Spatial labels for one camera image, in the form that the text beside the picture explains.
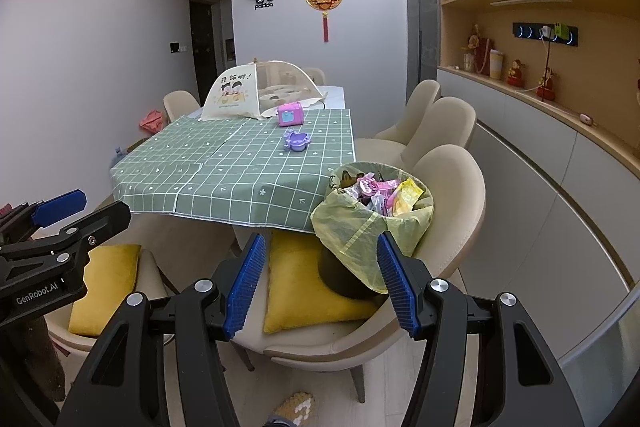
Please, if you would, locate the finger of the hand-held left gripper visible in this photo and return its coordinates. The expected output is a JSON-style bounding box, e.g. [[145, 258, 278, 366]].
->
[[0, 189, 88, 240], [0, 200, 132, 280]]

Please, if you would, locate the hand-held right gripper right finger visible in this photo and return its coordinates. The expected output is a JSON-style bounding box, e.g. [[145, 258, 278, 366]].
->
[[376, 232, 586, 427]]

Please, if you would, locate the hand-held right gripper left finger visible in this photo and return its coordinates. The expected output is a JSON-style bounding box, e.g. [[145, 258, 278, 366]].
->
[[57, 233, 267, 427]]

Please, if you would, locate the black waste bin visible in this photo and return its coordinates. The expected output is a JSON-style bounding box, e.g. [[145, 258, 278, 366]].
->
[[318, 247, 391, 300]]

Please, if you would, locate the yellow plastic bin liner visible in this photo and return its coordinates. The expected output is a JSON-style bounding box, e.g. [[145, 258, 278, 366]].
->
[[310, 161, 435, 295]]

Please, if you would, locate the pile of snack wrappers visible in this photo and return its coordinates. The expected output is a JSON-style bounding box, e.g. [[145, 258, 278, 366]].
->
[[340, 172, 426, 218]]

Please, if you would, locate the yellow cushion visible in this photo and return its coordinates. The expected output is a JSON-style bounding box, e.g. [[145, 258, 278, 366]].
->
[[68, 244, 142, 337], [263, 231, 393, 334]]

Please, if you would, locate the pink bag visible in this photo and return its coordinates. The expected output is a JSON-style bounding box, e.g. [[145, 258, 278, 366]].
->
[[140, 108, 165, 132]]

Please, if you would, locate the green checked tablecloth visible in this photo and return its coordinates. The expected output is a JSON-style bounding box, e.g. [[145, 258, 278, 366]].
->
[[110, 108, 357, 234]]

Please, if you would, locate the beige slipper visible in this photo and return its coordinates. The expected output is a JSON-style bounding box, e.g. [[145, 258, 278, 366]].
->
[[272, 391, 317, 427]]

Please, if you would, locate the purple plastic toy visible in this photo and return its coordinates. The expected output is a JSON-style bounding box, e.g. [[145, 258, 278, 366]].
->
[[283, 131, 312, 152]]

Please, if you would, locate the pink toy box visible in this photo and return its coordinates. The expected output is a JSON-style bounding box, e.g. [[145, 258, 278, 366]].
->
[[276, 103, 305, 128]]

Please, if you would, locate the mesh food cover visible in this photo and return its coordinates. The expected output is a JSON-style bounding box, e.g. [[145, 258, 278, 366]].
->
[[200, 56, 328, 122]]

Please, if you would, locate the dark door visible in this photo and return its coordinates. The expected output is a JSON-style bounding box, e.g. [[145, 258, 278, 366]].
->
[[189, 0, 217, 102]]

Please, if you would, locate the red seated figurine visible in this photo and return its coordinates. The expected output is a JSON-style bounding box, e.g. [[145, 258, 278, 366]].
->
[[506, 59, 525, 88], [536, 67, 557, 100]]

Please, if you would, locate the flower doll figurine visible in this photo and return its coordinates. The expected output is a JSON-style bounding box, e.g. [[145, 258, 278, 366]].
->
[[467, 24, 483, 70]]

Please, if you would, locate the grey tall cabinet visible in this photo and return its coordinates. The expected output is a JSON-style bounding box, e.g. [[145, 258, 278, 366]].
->
[[402, 0, 441, 102]]

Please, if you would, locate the black socket rail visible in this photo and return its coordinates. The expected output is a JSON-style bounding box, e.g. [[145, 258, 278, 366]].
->
[[512, 23, 581, 46]]

